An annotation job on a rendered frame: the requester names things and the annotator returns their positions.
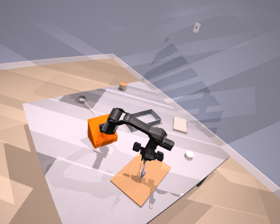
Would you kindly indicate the grey rectangular roasting tin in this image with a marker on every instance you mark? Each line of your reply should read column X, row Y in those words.
column 148, row 116

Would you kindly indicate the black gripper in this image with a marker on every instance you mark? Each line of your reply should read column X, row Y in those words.
column 137, row 147

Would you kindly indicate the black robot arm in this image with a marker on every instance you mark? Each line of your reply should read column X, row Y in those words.
column 158, row 136

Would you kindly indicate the white short cylinder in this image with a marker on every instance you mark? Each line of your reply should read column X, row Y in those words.
column 189, row 155

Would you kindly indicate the grey cylindrical container with orange lid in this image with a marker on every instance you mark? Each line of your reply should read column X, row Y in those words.
column 122, row 86

